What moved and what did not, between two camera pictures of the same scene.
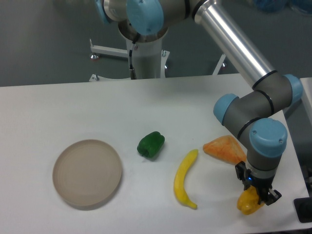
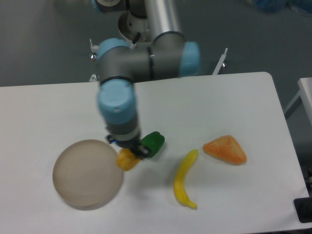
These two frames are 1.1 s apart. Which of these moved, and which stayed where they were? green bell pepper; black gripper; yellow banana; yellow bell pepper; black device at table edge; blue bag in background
Moved: yellow bell pepper; black gripper
Stayed: yellow banana; black device at table edge; green bell pepper; blue bag in background
